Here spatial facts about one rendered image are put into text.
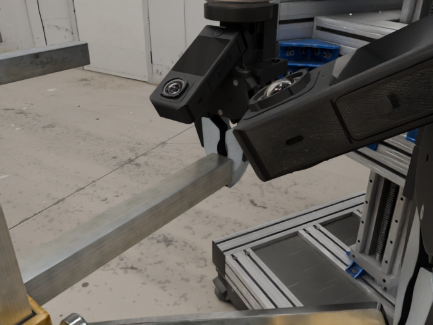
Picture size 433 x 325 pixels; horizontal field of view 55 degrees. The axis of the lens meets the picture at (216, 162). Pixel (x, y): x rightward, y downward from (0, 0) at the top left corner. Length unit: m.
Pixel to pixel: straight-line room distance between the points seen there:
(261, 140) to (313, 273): 1.17
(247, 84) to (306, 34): 0.53
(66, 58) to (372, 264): 0.87
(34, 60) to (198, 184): 0.27
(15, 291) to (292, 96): 0.20
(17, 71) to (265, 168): 0.45
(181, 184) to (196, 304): 1.08
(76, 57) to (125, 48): 3.33
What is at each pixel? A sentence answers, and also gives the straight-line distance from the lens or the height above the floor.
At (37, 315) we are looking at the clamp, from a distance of 0.30.
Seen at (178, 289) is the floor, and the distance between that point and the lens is 1.54.
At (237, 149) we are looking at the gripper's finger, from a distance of 0.47.
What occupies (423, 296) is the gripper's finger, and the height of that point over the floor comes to 0.96.
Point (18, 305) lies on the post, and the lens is 0.29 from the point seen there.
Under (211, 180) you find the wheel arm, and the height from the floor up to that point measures 0.85.
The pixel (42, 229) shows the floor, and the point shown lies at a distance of 1.95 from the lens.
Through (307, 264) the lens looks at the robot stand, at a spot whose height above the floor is 0.21.
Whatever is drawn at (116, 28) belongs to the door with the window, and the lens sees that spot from 3.97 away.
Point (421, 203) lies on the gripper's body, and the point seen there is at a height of 0.98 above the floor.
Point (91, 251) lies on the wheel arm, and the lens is 0.36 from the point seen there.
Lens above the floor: 1.08
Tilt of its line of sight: 27 degrees down
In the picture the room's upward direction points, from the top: straight up
